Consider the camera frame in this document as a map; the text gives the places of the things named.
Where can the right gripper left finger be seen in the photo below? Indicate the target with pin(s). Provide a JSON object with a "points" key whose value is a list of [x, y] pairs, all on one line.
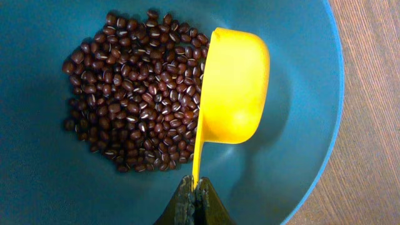
{"points": [[180, 209]]}

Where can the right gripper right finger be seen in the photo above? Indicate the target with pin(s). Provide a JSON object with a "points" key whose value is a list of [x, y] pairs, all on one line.
{"points": [[209, 209]]}

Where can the yellow measuring scoop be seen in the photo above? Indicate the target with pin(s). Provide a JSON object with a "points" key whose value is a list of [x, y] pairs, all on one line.
{"points": [[234, 89]]}

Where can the red beans in bowl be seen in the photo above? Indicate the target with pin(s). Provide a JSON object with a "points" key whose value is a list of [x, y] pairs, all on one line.
{"points": [[137, 91]]}

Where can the blue plastic bowl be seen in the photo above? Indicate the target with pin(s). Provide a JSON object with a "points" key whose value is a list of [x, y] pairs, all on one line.
{"points": [[49, 177]]}

